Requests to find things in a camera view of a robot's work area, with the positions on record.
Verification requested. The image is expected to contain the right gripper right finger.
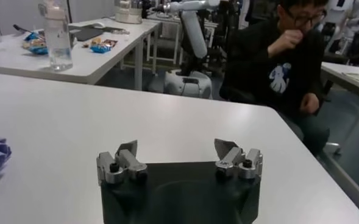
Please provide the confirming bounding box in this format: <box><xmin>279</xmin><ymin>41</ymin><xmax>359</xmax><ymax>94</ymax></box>
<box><xmin>213</xmin><ymin>138</ymin><xmax>264</xmax><ymax>180</ymax></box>

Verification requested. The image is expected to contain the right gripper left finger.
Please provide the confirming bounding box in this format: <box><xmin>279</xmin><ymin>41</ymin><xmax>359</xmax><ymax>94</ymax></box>
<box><xmin>96</xmin><ymin>139</ymin><xmax>149</xmax><ymax>185</ymax></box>

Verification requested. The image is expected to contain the person in black clothes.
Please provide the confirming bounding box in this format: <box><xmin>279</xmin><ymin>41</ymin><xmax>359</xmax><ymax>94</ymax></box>
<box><xmin>219</xmin><ymin>0</ymin><xmax>332</xmax><ymax>156</ymax></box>

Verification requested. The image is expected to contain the white rectangular table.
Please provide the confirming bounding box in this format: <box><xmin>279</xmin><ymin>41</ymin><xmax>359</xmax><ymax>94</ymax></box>
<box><xmin>0</xmin><ymin>17</ymin><xmax>162</xmax><ymax>91</ymax></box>

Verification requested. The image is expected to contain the brown snack packet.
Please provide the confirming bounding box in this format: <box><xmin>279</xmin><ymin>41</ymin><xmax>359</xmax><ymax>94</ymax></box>
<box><xmin>101</xmin><ymin>38</ymin><xmax>119</xmax><ymax>49</ymax></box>

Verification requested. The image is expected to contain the white side table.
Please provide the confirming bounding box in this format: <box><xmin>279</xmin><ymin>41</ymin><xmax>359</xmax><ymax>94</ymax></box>
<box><xmin>320</xmin><ymin>61</ymin><xmax>359</xmax><ymax>105</ymax></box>

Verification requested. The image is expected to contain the white wheeled humanoid robot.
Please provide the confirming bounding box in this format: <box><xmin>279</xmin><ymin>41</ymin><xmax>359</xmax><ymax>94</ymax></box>
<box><xmin>146</xmin><ymin>0</ymin><xmax>238</xmax><ymax>100</ymax></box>

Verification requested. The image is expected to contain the black mouse pad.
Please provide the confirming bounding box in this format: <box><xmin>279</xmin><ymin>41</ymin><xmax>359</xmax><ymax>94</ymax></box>
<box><xmin>84</xmin><ymin>26</ymin><xmax>129</xmax><ymax>35</ymax></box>

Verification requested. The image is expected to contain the closed dark laptop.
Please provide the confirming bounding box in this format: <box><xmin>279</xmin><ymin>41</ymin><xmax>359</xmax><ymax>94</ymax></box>
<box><xmin>68</xmin><ymin>27</ymin><xmax>105</xmax><ymax>43</ymax></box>

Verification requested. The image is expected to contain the white computer mouse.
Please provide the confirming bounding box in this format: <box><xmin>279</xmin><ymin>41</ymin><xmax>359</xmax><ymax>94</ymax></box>
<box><xmin>88</xmin><ymin>21</ymin><xmax>106</xmax><ymax>30</ymax></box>

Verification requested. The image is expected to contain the clear bottle with plain label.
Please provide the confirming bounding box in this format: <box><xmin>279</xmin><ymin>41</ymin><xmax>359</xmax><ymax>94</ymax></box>
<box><xmin>38</xmin><ymin>0</ymin><xmax>74</xmax><ymax>73</ymax></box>

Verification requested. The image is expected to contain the tan cracker packet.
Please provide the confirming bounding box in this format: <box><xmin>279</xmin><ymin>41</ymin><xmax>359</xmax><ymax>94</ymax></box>
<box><xmin>23</xmin><ymin>38</ymin><xmax>48</xmax><ymax>49</ymax></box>

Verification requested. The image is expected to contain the cream steamer pot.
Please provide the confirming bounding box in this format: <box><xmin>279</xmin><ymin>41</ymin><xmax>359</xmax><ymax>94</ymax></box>
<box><xmin>114</xmin><ymin>0</ymin><xmax>144</xmax><ymax>25</ymax></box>

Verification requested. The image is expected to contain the blue and white snack packet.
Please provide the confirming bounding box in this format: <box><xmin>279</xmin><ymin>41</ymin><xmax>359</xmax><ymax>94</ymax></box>
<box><xmin>23</xmin><ymin>31</ymin><xmax>40</xmax><ymax>41</ymax></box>

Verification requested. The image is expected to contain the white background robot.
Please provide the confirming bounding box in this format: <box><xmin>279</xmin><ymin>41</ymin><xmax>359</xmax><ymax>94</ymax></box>
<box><xmin>324</xmin><ymin>0</ymin><xmax>359</xmax><ymax>53</ymax></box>

